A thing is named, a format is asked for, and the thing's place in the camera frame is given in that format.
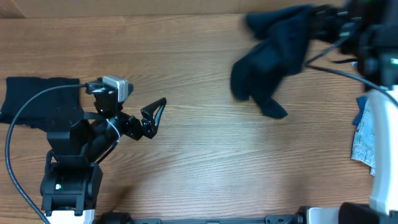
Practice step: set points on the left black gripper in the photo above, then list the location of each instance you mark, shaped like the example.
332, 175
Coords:
150, 126

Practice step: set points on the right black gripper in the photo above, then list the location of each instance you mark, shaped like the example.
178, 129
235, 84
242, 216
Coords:
325, 23

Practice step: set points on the dark navy t-shirt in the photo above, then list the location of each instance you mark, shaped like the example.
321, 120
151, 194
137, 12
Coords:
283, 36

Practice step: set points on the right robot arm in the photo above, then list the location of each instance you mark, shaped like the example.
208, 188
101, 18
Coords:
367, 30

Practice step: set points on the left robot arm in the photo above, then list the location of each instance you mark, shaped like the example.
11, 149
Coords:
80, 141

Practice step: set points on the blue garment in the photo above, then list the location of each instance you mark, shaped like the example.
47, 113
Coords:
361, 101

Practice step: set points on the light blue denim jeans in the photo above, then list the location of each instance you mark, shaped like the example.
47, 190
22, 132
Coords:
364, 140

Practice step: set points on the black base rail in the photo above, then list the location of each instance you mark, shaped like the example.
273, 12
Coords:
126, 218

